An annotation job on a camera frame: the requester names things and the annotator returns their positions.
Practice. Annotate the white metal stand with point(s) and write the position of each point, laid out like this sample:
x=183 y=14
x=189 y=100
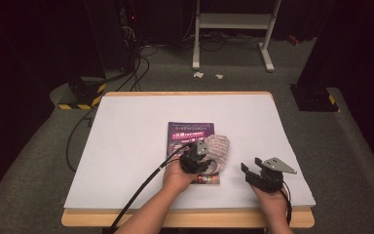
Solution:
x=237 y=21

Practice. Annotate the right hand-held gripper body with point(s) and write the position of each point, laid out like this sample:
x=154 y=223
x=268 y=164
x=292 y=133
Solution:
x=268 y=178

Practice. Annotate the wooden table with white top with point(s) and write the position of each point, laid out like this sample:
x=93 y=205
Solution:
x=214 y=219

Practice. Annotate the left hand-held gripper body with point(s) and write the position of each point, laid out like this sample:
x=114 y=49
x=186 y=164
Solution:
x=191 y=162

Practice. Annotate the black yellow striped stand base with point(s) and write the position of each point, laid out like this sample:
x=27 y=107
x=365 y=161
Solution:
x=315 y=99
x=84 y=94

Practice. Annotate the illustrated magazine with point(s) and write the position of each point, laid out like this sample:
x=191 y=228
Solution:
x=183 y=133

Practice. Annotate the small red object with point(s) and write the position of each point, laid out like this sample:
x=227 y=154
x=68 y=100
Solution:
x=293 y=39

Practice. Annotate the white paper scrap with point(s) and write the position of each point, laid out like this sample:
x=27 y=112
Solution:
x=219 y=76
x=198 y=74

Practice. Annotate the person's left hand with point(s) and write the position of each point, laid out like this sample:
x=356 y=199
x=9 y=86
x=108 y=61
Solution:
x=177 y=178

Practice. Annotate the black equipment rack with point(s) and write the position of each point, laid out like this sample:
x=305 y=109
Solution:
x=128 y=35

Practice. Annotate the person's right hand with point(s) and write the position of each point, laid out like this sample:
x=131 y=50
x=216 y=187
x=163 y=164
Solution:
x=272 y=201

